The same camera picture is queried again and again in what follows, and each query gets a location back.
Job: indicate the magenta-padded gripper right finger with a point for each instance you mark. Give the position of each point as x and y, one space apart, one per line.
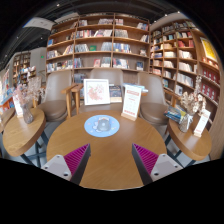
146 158

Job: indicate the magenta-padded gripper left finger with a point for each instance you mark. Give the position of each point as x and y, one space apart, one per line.
77 159

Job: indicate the grey computer mouse orange accents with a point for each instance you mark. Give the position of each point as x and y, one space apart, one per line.
103 125

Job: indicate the round light blue mouse pad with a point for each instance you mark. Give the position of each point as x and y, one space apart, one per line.
90 128

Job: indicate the round wooden side table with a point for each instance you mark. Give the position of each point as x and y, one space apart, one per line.
190 143
23 135

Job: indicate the white sign in wooden base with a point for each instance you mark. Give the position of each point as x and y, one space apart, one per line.
131 101

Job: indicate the small white table sign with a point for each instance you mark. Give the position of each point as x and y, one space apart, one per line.
202 123
17 106

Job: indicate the white framed flower picture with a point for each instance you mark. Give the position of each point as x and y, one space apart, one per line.
96 92

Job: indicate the dark cover book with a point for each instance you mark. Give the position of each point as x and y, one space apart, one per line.
115 93

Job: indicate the tall wooden bookshelf unit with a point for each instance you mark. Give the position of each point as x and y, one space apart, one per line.
180 56

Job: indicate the small distant bookshelf unit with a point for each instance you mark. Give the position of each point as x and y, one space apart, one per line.
21 66

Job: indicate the white hanging ceiling sign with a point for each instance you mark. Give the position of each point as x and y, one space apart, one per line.
39 23

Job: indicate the yellow wall poster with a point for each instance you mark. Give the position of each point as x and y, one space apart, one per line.
209 50

